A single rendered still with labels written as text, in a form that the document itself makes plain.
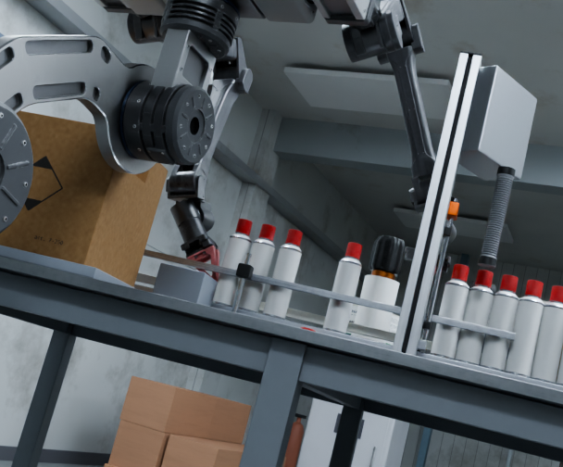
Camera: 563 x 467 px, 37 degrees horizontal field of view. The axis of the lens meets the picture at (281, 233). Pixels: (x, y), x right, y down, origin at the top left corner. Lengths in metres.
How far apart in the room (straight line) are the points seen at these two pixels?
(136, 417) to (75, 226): 3.54
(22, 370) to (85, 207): 3.60
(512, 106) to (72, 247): 0.94
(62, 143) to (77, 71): 0.27
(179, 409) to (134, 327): 3.53
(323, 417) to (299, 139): 2.43
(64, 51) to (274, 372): 0.62
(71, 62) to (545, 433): 0.94
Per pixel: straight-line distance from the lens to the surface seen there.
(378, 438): 5.88
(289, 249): 1.85
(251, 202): 6.90
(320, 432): 5.97
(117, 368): 5.90
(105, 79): 1.46
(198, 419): 5.20
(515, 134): 1.83
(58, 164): 1.63
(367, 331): 1.85
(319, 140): 7.03
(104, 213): 1.57
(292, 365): 1.39
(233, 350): 1.42
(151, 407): 5.00
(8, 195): 1.09
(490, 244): 1.73
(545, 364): 1.80
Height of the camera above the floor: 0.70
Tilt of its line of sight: 11 degrees up
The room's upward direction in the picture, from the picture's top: 15 degrees clockwise
